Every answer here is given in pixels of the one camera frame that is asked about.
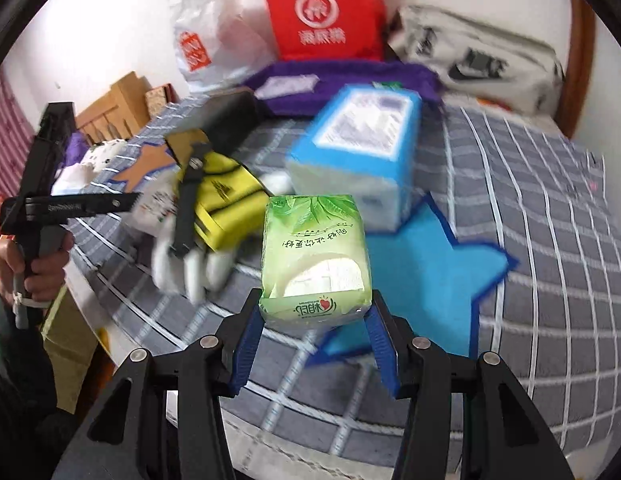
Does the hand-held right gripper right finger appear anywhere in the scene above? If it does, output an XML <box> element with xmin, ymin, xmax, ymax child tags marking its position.
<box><xmin>363</xmin><ymin>300</ymin><xmax>576</xmax><ymax>480</ymax></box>

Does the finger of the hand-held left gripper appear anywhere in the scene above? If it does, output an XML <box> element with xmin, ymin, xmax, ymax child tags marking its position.
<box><xmin>169</xmin><ymin>142</ymin><xmax>212</xmax><ymax>261</ymax></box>

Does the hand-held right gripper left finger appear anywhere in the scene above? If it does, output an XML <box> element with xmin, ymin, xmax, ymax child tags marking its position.
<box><xmin>50</xmin><ymin>287</ymin><xmax>266</xmax><ymax>480</ymax></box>

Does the yellow glove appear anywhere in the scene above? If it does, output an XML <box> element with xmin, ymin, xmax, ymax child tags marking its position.
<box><xmin>150</xmin><ymin>127</ymin><xmax>271</xmax><ymax>306</ymax></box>

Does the green snack packet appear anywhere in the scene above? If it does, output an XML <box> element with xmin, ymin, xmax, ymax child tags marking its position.
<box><xmin>258</xmin><ymin>194</ymin><xmax>374</xmax><ymax>331</ymax></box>

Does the purple towel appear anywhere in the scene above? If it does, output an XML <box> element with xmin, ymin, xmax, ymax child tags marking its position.
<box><xmin>243</xmin><ymin>60</ymin><xmax>444</xmax><ymax>118</ymax></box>

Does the person's left forearm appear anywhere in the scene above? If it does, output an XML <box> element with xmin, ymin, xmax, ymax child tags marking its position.
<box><xmin>0</xmin><ymin>295</ymin><xmax>61</xmax><ymax>421</ymax></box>

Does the person's left hand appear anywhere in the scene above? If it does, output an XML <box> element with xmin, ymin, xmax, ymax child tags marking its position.
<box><xmin>0</xmin><ymin>232</ymin><xmax>75</xmax><ymax>313</ymax></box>

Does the white printed packet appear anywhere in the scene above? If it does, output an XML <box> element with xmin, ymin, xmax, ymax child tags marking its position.
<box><xmin>128</xmin><ymin>180</ymin><xmax>184</xmax><ymax>241</ymax></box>

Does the pink striped cloth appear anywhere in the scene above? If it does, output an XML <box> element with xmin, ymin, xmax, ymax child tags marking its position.
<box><xmin>0</xmin><ymin>67</ymin><xmax>36</xmax><ymax>201</ymax></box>

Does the black brown-edged case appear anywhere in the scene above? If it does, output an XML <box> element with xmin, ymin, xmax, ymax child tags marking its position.
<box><xmin>198</xmin><ymin>87</ymin><xmax>261</xmax><ymax>156</ymax></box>

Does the wooden furniture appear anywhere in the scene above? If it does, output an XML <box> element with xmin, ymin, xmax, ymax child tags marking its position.
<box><xmin>75</xmin><ymin>71</ymin><xmax>154</xmax><ymax>146</ymax></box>

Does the brown patterned box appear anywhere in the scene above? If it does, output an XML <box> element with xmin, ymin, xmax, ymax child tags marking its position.
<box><xmin>144</xmin><ymin>82</ymin><xmax>178</xmax><ymax>121</ymax></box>

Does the clear plastic bag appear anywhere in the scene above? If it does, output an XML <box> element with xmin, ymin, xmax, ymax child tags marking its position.
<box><xmin>253</xmin><ymin>75</ymin><xmax>319</xmax><ymax>101</ymax></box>

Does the cardboard box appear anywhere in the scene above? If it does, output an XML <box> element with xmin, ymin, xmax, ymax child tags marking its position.
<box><xmin>40</xmin><ymin>285</ymin><xmax>114</xmax><ymax>416</ymax></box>

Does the blue tissue pack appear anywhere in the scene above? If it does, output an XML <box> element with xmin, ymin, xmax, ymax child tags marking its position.
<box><xmin>284</xmin><ymin>84</ymin><xmax>422</xmax><ymax>233</ymax></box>

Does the white plastic bag orange label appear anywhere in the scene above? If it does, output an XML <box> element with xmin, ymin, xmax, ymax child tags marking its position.
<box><xmin>165</xmin><ymin>0</ymin><xmax>278</xmax><ymax>93</ymax></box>

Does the grey fabric bag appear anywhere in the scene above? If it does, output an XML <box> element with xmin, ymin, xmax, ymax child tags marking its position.
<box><xmin>388</xmin><ymin>4</ymin><xmax>566</xmax><ymax>116</ymax></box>

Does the wooden headboard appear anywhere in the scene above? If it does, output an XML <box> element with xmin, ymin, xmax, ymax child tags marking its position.
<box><xmin>555</xmin><ymin>0</ymin><xmax>599</xmax><ymax>141</ymax></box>

